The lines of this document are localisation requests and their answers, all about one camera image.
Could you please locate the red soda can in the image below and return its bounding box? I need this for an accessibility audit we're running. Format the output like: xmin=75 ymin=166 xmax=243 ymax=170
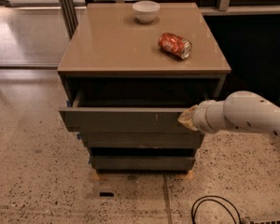
xmin=158 ymin=33 xmax=192 ymax=60

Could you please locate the grey bottom drawer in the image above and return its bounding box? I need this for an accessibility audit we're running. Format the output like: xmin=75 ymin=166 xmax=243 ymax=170
xmin=91 ymin=156 xmax=195 ymax=171

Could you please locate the grey drawer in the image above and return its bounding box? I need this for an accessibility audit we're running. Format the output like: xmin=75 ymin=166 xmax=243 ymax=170
xmin=58 ymin=91 xmax=209 ymax=134
xmin=80 ymin=133 xmax=204 ymax=148
xmin=91 ymin=156 xmax=195 ymax=171

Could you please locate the grey top drawer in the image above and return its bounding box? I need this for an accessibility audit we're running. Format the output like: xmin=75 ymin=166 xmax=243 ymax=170
xmin=58 ymin=91 xmax=209 ymax=134

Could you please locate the black cable loop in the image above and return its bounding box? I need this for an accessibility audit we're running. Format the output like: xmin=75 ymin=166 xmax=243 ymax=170
xmin=190 ymin=195 xmax=243 ymax=224

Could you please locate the metal window frame post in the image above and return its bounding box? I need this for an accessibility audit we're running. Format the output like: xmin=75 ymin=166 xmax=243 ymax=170
xmin=59 ymin=0 xmax=78 ymax=38

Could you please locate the brown drawer cabinet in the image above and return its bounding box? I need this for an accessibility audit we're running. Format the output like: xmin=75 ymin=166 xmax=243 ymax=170
xmin=57 ymin=2 xmax=232 ymax=175

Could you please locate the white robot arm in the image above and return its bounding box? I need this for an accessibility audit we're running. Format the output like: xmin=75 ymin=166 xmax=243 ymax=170
xmin=178 ymin=91 xmax=280 ymax=138

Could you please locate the white ceramic bowl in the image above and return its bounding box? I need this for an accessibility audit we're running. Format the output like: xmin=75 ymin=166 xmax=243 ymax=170
xmin=133 ymin=1 xmax=161 ymax=23

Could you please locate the grey middle drawer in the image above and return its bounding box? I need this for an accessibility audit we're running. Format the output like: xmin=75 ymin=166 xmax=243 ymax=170
xmin=80 ymin=133 xmax=204 ymax=148

